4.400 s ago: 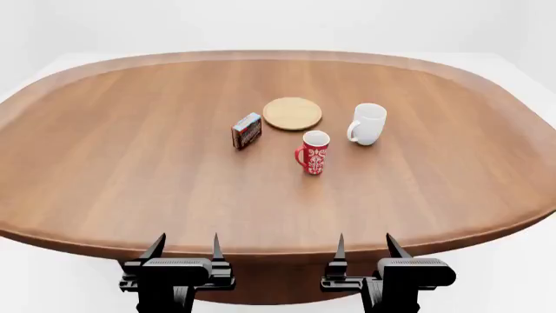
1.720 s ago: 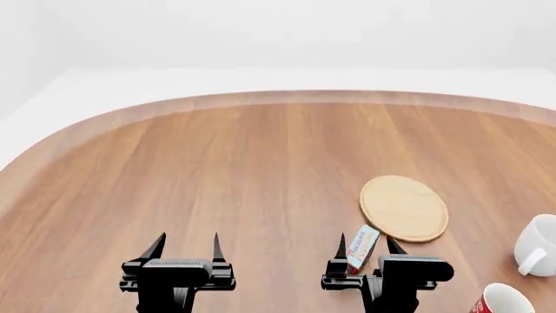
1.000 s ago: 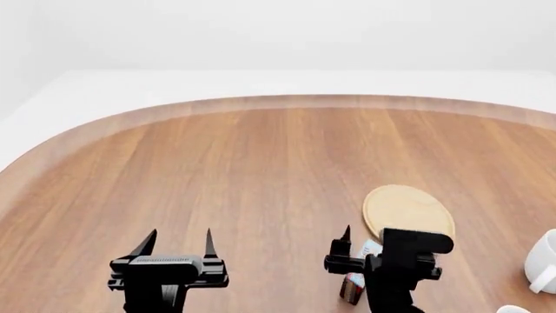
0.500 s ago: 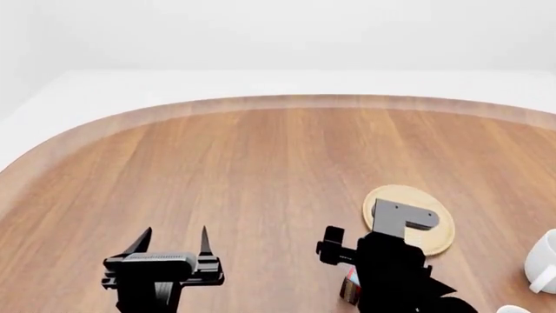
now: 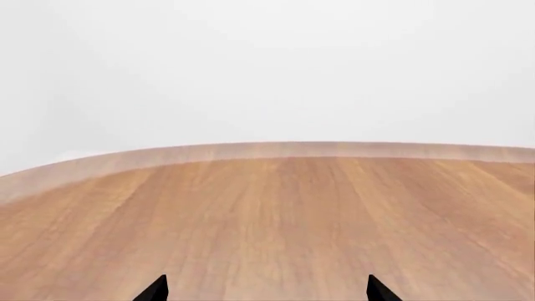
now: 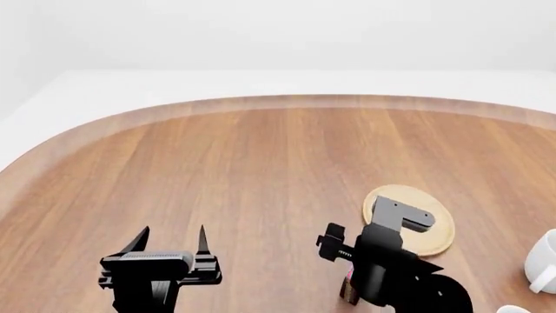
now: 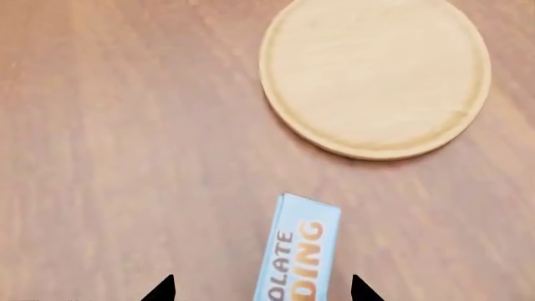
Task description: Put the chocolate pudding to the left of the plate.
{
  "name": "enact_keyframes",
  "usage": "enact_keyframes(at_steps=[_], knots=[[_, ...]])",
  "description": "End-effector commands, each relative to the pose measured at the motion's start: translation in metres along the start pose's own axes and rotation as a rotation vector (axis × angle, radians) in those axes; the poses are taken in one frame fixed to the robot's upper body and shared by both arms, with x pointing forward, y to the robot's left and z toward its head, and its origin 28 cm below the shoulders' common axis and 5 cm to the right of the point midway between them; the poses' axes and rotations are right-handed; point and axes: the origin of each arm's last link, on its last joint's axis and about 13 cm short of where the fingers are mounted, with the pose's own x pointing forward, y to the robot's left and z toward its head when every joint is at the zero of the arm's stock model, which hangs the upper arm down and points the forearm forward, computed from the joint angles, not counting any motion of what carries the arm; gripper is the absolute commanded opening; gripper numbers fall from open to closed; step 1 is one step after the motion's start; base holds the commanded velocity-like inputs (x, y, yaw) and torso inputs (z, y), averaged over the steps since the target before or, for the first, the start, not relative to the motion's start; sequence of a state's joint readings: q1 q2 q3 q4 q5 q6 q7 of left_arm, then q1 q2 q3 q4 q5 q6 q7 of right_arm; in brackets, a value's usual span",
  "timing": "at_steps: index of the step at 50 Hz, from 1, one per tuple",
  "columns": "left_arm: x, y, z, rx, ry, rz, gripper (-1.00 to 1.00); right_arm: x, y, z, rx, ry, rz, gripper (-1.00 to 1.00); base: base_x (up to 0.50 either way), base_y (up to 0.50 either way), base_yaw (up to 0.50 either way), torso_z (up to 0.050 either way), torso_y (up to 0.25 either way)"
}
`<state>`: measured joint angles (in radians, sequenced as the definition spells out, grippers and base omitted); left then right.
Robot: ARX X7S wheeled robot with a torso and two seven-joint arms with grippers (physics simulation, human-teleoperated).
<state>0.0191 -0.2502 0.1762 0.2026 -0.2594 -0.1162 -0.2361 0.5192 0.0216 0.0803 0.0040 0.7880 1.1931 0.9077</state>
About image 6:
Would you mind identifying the round tan plate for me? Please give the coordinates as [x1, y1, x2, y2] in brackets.
[361, 183, 456, 257]

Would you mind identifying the grey right gripper camera mount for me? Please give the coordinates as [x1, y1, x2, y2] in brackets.
[368, 195, 436, 235]

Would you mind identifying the small white cup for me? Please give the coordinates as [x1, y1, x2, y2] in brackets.
[496, 303, 533, 313]

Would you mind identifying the grey left gripper camera box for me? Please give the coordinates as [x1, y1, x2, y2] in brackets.
[105, 250, 195, 274]

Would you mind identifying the brown chocolate pudding box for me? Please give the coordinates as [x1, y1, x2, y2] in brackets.
[340, 263, 361, 307]

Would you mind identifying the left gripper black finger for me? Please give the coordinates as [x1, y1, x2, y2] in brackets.
[119, 224, 151, 255]
[195, 224, 210, 256]

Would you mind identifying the white ceramic mug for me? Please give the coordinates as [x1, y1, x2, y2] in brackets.
[523, 228, 556, 295]

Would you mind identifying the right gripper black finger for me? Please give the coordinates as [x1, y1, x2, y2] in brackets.
[315, 222, 349, 263]

